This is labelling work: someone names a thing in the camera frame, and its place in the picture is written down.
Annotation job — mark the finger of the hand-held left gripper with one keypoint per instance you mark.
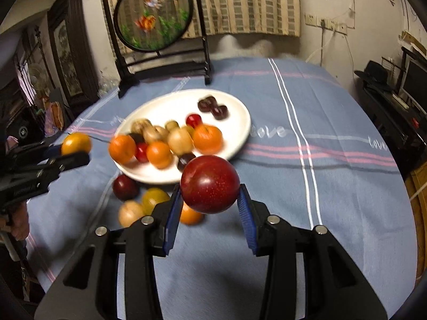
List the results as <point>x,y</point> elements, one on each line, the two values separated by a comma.
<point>40,147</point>
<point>73,160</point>

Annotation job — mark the dark wrinkled fruit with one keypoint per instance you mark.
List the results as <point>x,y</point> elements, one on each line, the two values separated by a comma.
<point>220,112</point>

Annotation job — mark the orange bag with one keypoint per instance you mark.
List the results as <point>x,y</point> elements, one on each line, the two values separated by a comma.
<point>54,116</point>

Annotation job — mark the red tomato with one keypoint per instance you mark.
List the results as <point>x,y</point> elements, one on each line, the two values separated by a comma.
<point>141,152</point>
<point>125,187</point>

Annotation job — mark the round screen on black stand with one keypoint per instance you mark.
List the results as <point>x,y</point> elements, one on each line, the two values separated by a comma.
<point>153,16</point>

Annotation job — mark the black hat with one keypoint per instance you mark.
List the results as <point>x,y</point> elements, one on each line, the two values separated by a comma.
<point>375,71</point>

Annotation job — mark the beige striped curtain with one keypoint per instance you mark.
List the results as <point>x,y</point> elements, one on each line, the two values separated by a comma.
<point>250,3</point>

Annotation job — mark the striped pepino melon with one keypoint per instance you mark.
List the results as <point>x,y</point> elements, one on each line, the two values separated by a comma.
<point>141,126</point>

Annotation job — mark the dark brown mangosteen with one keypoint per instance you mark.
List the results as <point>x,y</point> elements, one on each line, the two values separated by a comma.
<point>206,104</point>

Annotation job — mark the yellow-orange orange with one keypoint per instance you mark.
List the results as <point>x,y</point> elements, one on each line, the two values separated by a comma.
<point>76,144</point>

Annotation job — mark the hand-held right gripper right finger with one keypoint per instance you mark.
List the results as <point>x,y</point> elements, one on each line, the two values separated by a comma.
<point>247,221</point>

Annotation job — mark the small red plum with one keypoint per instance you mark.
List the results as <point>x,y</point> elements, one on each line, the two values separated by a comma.
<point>193,120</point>

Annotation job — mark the small orange tangerine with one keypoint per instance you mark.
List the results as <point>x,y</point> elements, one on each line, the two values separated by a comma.
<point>191,217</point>

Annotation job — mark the white oval plate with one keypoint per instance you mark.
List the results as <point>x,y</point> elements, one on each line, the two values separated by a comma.
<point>233,120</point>

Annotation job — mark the small dark purple plum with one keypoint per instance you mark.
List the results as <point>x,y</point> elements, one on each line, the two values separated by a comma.
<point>185,161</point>

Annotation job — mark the white wall socket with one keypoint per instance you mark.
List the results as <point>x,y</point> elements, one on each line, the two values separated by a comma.
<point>328,24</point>
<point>310,20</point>
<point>340,28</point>

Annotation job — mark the large red speckled plum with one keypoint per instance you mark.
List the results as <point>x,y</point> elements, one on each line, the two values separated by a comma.
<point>210,184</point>

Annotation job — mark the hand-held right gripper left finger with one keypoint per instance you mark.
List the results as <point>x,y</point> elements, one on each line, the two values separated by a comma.
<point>171,220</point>

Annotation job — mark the blue striped tablecloth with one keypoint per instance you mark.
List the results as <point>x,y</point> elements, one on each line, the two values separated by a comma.
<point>300,190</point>

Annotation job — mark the computer monitor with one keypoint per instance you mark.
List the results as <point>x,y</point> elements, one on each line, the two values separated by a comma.
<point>417,83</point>

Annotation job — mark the dark framed painting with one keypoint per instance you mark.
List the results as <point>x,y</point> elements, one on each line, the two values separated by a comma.
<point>71,60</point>

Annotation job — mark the round orange tangerine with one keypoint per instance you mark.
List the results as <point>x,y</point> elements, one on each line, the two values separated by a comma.
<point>159,155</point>

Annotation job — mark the large orange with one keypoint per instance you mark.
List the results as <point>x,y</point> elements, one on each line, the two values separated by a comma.
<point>121,148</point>

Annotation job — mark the cardboard pieces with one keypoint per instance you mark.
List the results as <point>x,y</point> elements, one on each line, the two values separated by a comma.
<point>413,41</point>

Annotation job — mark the clear plastic bag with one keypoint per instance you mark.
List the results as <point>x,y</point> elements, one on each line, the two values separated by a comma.
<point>107,85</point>

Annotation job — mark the electric fan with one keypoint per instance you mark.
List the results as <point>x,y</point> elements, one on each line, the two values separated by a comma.
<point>36,76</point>

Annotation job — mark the brown round fruit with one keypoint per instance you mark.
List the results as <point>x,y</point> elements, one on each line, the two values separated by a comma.
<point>180,141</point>

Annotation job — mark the small pale tan fruit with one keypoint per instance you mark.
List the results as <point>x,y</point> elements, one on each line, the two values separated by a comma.
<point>155,134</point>

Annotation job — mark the tangerine with green stem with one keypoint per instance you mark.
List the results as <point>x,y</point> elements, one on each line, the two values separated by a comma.
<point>207,138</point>

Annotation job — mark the white fluffy cushion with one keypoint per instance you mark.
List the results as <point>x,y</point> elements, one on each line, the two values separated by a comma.
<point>240,47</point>

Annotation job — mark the person's left hand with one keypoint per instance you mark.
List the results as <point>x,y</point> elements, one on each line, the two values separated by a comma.
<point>18,221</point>

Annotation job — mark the large tan fruit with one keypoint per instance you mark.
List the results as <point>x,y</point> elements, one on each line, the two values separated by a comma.
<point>130,214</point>

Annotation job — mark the black desk rack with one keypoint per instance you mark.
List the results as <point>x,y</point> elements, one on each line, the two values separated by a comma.
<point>387,120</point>

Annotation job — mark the small yellow-green fruit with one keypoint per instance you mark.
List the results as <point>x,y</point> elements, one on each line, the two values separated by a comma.
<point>171,125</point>
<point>188,130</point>

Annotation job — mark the green-yellow citrus fruit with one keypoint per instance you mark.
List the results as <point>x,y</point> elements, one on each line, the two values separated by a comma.
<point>155,200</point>

